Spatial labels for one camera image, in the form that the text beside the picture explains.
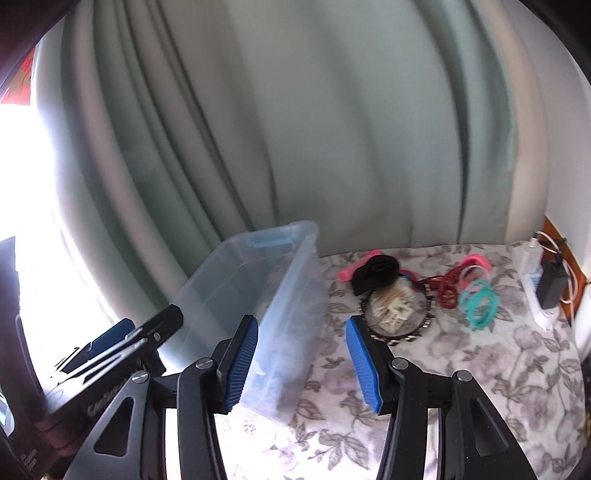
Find wooden headboard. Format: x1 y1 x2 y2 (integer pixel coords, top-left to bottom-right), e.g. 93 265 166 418
542 215 591 324

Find white power strip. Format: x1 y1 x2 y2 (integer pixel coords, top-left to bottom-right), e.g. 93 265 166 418
512 240 561 330

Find white cable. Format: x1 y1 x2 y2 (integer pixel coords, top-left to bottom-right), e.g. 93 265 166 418
538 231 583 305

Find clear plastic storage container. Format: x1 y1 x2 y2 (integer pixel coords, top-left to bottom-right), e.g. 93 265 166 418
168 220 331 425

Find teal hair ties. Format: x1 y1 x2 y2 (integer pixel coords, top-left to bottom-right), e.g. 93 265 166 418
462 279 502 330

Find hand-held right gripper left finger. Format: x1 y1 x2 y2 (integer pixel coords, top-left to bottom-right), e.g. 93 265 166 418
62 315 259 480

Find red window decoration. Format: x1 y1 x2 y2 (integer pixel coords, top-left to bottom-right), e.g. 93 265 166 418
0 46 38 107

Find pink hair clip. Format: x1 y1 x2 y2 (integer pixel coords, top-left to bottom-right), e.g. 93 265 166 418
338 249 384 282

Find black power adapter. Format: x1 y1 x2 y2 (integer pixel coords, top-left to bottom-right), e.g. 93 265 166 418
536 256 571 310

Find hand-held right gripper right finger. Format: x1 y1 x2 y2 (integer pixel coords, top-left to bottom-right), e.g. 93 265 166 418
345 316 539 480

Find bag of cotton swabs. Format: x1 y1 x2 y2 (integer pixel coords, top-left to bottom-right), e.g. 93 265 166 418
369 281 430 337

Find black sock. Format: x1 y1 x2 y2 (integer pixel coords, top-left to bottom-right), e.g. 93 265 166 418
351 256 400 296

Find grey-green curtain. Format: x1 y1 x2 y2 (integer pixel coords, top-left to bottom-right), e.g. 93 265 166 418
34 0 573 319

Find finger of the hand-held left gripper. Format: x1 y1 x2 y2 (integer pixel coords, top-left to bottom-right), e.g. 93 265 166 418
133 305 184 352
59 318 137 372

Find red chain hair accessory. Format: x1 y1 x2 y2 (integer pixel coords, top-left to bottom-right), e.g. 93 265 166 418
427 265 467 309

